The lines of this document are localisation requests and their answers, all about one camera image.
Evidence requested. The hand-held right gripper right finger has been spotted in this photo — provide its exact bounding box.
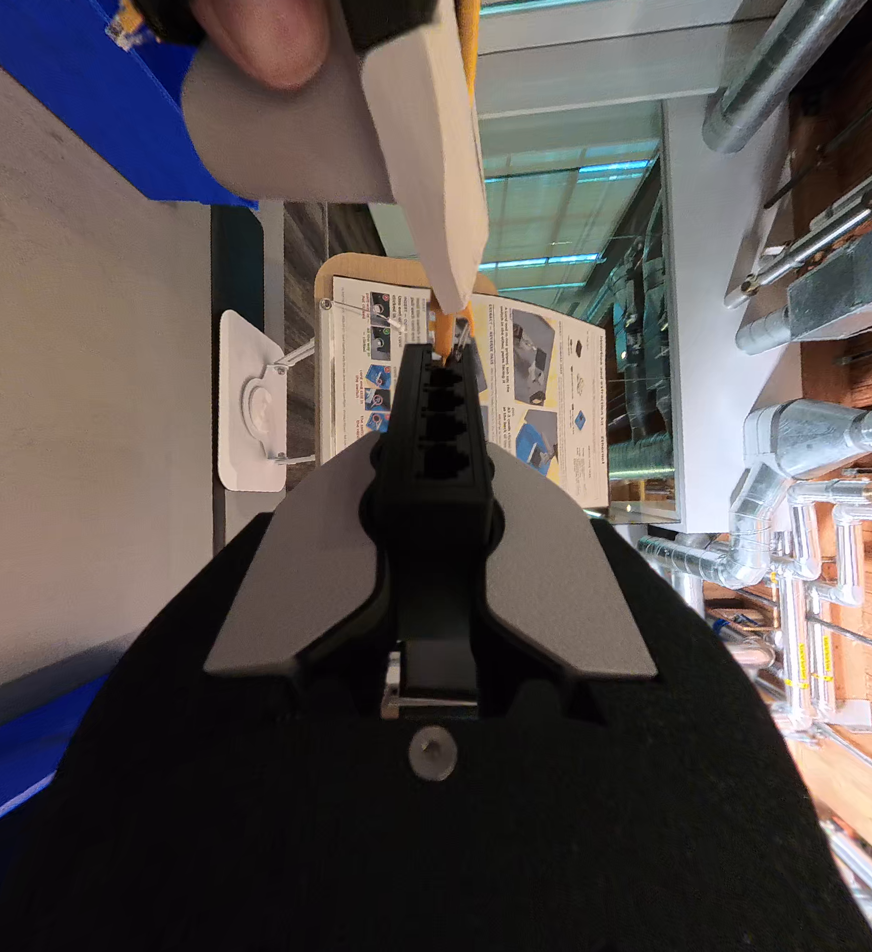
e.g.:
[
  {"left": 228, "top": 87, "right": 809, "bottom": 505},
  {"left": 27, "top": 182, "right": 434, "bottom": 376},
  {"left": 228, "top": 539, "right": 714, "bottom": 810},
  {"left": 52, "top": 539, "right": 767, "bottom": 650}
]
[{"left": 475, "top": 444, "right": 660, "bottom": 715}]

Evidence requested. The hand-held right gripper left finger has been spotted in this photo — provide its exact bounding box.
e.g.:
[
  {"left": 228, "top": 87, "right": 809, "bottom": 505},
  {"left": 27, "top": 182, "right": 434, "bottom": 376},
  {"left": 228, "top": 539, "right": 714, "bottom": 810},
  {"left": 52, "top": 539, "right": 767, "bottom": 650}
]
[{"left": 203, "top": 432, "right": 398, "bottom": 703}]

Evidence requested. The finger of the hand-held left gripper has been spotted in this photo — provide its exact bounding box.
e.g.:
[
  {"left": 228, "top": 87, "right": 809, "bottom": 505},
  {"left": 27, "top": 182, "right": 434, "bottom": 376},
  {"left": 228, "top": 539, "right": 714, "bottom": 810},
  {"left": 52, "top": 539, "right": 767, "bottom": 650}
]
[{"left": 180, "top": 0, "right": 490, "bottom": 313}]

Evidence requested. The black network switch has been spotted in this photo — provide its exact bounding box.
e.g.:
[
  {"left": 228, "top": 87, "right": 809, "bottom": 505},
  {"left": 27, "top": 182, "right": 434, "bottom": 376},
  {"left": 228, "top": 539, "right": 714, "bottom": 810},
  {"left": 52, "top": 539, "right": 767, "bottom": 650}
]
[{"left": 365, "top": 340, "right": 505, "bottom": 718}]

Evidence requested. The yellow ethernet cable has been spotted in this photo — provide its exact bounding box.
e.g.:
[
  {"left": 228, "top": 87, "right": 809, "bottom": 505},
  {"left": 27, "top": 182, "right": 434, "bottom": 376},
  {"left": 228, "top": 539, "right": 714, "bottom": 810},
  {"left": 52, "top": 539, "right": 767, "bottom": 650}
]
[{"left": 433, "top": 0, "right": 484, "bottom": 358}]

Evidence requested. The blue plastic bin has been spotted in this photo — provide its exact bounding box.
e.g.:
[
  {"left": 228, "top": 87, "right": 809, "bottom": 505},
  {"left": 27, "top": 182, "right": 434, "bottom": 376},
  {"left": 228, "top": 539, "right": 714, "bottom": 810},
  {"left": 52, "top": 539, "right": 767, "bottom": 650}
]
[
  {"left": 0, "top": 0, "right": 258, "bottom": 206},
  {"left": 0, "top": 673, "right": 113, "bottom": 852}
]

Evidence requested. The person's left hand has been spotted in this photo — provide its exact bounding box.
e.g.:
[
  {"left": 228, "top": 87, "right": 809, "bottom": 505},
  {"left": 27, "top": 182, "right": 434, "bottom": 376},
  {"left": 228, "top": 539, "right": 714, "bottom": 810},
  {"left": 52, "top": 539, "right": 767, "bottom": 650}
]
[{"left": 195, "top": 0, "right": 336, "bottom": 90}]

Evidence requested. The white stand base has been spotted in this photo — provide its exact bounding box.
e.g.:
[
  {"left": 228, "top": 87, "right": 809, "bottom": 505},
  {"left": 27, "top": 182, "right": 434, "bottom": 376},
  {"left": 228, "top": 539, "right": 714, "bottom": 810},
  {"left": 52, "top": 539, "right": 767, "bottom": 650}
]
[{"left": 218, "top": 310, "right": 321, "bottom": 492}]

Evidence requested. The printed instruction poster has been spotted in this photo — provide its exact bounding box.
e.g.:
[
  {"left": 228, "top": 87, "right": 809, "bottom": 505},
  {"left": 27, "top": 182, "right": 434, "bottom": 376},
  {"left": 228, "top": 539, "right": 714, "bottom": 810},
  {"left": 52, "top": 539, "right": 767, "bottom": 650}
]
[{"left": 325, "top": 276, "right": 612, "bottom": 511}]

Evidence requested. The silver ventilation duct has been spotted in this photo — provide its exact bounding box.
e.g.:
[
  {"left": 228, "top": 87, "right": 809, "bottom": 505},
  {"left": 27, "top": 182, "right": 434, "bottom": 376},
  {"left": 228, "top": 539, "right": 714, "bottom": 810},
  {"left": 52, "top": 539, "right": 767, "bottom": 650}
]
[{"left": 701, "top": 0, "right": 871, "bottom": 154}]

